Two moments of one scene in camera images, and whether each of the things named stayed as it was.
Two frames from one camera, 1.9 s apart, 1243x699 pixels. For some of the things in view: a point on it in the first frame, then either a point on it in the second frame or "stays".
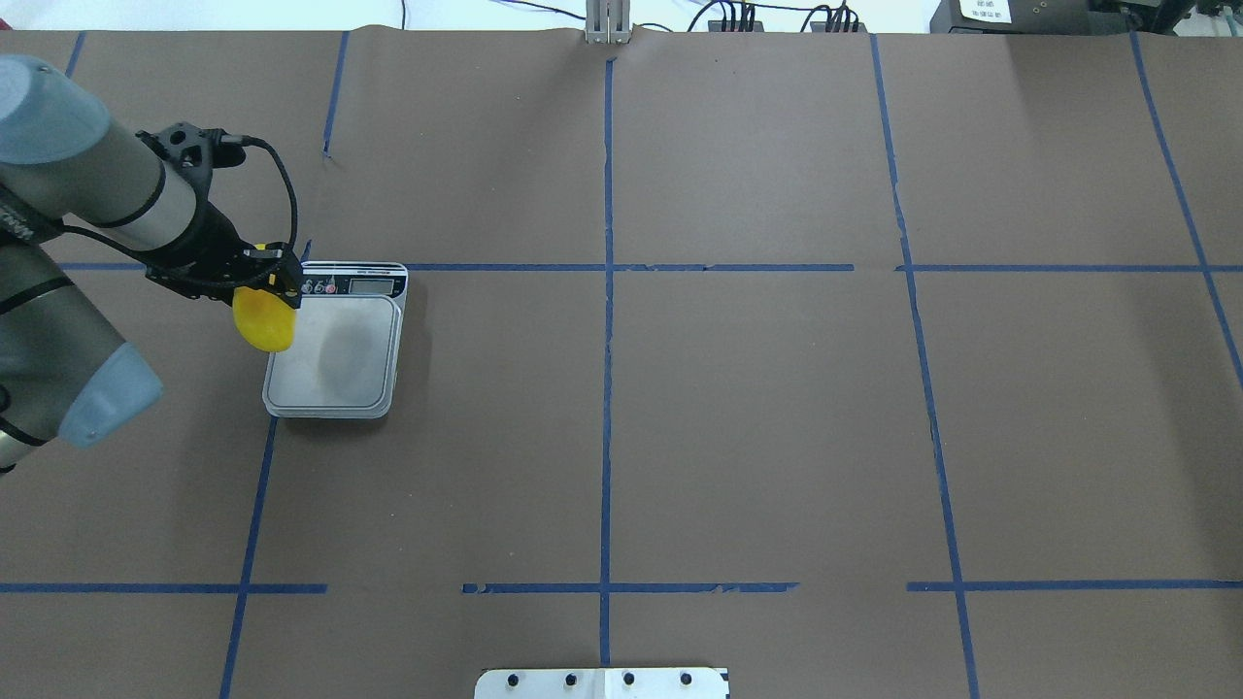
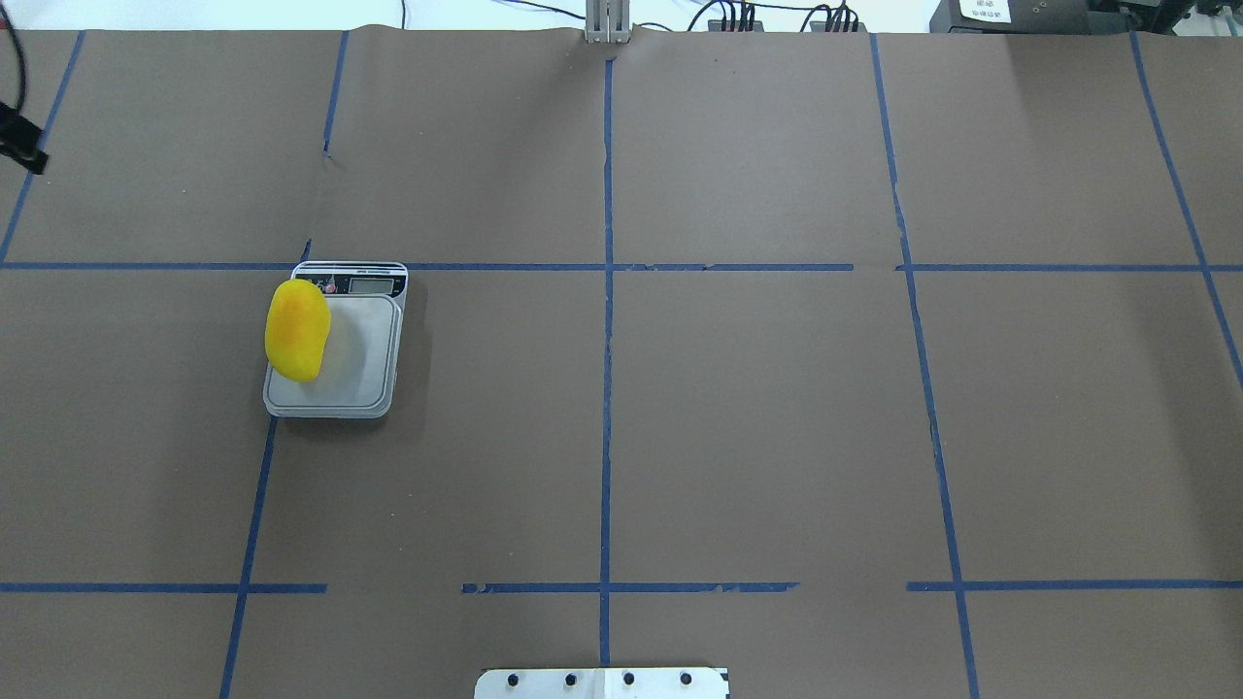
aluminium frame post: x=608 y=21 stays
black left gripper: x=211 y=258 → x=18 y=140
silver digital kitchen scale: x=344 y=357 stays
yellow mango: x=265 y=321 → x=296 y=325
